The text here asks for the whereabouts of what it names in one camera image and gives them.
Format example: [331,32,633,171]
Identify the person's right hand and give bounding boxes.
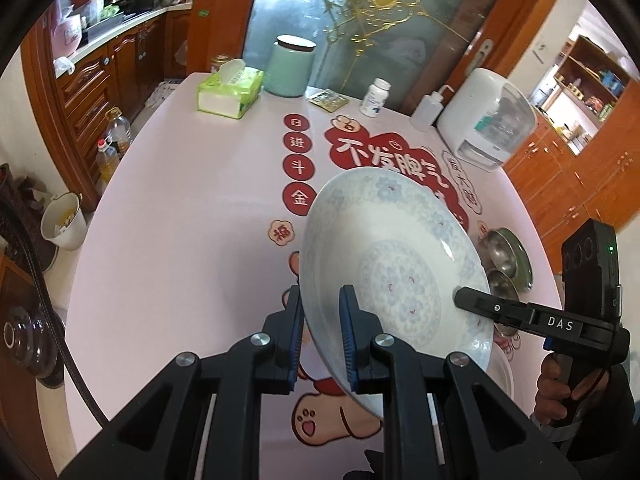
[532,350,611,423]

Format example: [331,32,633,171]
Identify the small round steel bowl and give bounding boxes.
[477,229,518,278]

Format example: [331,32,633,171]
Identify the white bucket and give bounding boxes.
[40,192,86,252]

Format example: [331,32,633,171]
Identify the white bottle green label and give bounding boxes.
[477,110,503,143]

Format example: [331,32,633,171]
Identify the white pill bottle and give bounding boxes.
[360,78,392,118]

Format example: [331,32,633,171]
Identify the mint green canister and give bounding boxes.
[263,35,317,98]

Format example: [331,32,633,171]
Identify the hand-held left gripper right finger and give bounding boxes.
[339,284,581,480]

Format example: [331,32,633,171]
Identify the pill blister pack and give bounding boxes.
[309,89,349,111]

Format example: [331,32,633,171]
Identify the frosted glass door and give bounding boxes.
[245,0,501,111]

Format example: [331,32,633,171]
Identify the wooden kitchen cabinet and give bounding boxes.
[22,10,193,211]

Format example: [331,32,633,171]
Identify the clear squeeze wash bottle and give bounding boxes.
[411,85,453,131]

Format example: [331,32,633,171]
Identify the cooking oil bottle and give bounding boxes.
[105,107,132,153]
[95,139,121,186]

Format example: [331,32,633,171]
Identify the white countertop sterilizer cabinet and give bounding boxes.
[437,67,538,173]

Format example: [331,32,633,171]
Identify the blue floral porcelain plate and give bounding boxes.
[300,167,496,418]

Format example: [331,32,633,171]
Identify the wooden sideboard cabinet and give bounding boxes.
[502,120,638,261]

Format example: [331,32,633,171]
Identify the wooden display shelf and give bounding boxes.
[530,35,638,156]

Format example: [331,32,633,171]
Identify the green plate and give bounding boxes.
[500,227,533,293]

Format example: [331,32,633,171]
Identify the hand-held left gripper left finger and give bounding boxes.
[60,285,307,480]

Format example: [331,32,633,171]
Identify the green tissue box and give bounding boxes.
[196,58,265,120]

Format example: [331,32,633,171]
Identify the black braided cable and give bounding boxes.
[0,195,108,428]

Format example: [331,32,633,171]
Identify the large round steel bowl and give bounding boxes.
[486,269,521,301]

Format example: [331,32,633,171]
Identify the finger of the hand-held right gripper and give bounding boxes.
[453,286,541,333]

